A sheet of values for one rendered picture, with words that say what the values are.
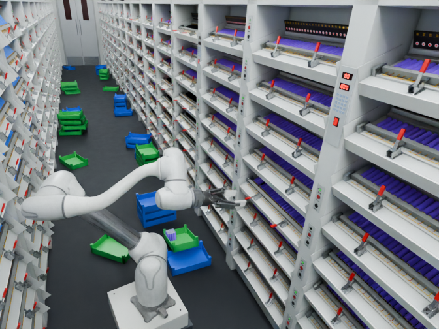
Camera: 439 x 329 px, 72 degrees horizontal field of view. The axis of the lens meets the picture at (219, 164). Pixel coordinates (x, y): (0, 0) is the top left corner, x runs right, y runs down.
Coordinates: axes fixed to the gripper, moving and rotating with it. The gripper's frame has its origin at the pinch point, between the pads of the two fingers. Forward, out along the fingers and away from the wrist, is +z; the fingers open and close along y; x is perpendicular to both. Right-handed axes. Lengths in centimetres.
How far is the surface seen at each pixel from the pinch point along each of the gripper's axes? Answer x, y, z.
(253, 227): -27.6, -10.8, 26.1
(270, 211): -7.9, 1.7, 22.7
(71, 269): -102, -72, -69
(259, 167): 12.5, -11.4, 16.5
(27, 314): -71, -11, -91
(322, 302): -26, 48, 28
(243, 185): -8.1, -28.7, 22.4
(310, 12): 92, -14, 20
